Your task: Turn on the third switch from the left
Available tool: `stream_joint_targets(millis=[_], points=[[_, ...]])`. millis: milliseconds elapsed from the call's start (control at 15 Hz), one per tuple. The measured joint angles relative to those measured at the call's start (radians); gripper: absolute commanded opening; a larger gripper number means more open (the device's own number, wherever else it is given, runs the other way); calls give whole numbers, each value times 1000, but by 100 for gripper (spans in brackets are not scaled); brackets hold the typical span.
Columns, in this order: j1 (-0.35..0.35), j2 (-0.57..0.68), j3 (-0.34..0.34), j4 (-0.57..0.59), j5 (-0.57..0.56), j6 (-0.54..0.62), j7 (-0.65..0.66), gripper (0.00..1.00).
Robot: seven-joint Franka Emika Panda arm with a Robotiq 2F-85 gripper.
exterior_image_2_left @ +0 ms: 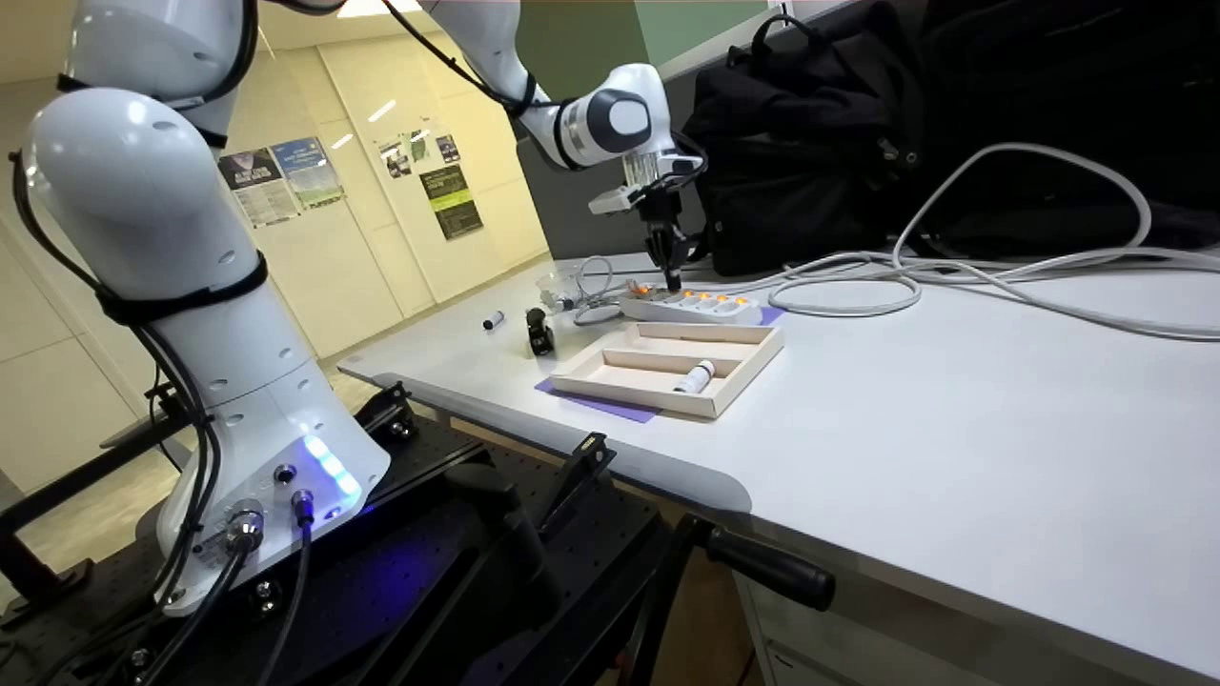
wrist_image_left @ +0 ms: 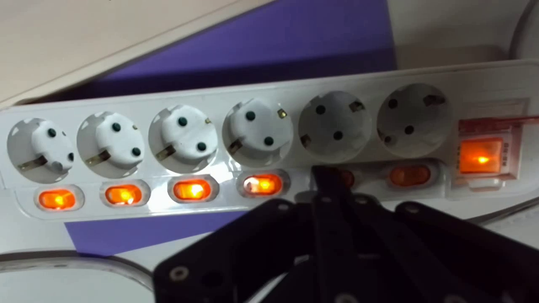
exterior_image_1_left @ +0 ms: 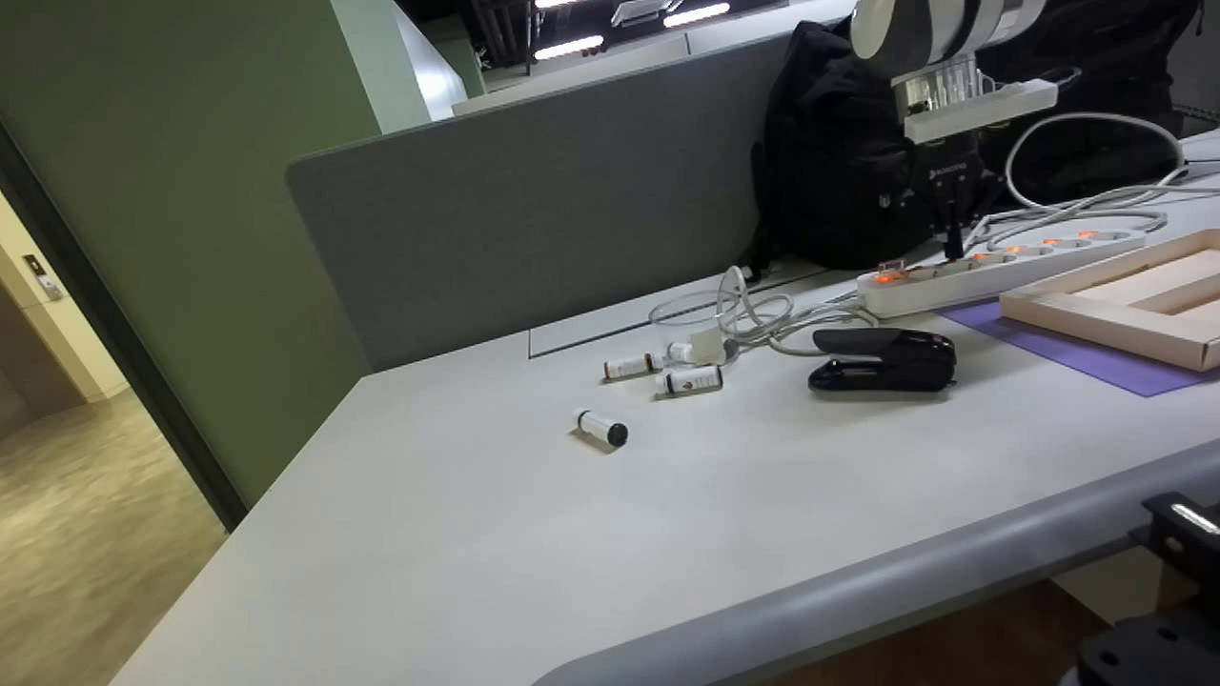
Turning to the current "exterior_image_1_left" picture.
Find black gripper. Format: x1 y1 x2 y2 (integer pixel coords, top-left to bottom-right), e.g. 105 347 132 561
896 130 1000 268

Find white power strip orange switches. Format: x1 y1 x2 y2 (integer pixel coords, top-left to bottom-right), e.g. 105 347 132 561
851 216 1171 324

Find black stapler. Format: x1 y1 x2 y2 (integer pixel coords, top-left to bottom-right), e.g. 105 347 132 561
803 324 960 402

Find black backpack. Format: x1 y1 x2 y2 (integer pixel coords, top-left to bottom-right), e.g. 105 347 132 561
747 14 949 279

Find purple mat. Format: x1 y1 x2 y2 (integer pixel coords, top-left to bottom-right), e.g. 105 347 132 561
946 296 1220 403

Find black jacket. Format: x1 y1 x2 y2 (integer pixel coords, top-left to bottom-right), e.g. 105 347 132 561
983 0 1206 215

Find white plug adapter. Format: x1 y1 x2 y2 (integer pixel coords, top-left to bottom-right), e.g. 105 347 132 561
663 324 737 370

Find small white cylinder black band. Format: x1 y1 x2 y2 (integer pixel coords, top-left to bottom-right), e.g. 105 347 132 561
652 361 729 402
598 350 668 384

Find long ceiling light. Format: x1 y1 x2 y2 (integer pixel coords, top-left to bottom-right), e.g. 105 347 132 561
659 0 737 35
528 32 610 64

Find white cylinder black end cap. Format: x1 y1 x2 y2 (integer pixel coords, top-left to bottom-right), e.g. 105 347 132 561
569 403 634 453

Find grey desk divider panel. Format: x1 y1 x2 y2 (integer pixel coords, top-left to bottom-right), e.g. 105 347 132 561
286 28 896 379

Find thick white looped cable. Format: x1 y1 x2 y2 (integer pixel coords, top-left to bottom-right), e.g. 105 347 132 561
1000 107 1194 215

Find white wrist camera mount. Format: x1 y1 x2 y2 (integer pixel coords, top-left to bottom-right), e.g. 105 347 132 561
889 58 1065 149

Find grey power strip cable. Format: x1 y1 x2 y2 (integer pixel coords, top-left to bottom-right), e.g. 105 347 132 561
969 162 1220 257

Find light wooden frame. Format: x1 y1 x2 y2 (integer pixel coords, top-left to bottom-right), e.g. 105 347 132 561
996 224 1220 379

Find thin grey cable bundle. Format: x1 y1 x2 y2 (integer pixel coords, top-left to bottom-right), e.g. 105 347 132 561
645 262 883 361

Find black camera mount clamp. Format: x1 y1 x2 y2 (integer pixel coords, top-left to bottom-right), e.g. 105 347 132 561
1056 488 1220 686

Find black door frame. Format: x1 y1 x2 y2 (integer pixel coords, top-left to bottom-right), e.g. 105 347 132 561
0 122 250 533

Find wall switch plate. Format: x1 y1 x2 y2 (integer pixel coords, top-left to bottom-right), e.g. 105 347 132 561
17 252 68 308

